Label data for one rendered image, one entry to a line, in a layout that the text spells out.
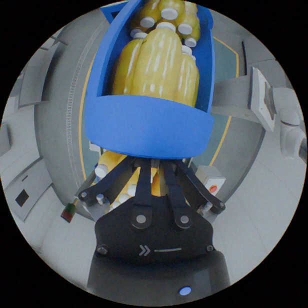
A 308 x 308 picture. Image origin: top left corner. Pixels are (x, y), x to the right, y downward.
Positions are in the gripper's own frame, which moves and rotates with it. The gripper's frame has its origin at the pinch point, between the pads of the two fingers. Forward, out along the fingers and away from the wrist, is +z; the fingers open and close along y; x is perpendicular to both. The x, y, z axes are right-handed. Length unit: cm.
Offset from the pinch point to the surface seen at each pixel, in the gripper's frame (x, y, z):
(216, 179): -10.8, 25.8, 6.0
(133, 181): -16.1, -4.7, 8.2
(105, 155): -8.8, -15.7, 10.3
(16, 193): -151, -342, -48
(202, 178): -13.3, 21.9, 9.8
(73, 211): -37, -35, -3
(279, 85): 115, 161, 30
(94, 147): -15.9, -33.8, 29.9
